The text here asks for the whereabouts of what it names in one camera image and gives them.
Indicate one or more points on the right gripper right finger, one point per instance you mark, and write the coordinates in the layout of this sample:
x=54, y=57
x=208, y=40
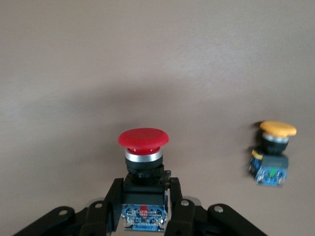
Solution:
x=183, y=218

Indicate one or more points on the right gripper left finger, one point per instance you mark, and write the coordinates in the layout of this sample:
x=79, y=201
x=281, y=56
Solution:
x=103, y=216

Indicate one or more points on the red mushroom push button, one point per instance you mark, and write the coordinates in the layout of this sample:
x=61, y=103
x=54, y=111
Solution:
x=144, y=137

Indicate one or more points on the yellow mushroom push button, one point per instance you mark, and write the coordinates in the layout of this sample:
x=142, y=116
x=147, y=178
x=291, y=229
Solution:
x=278, y=127

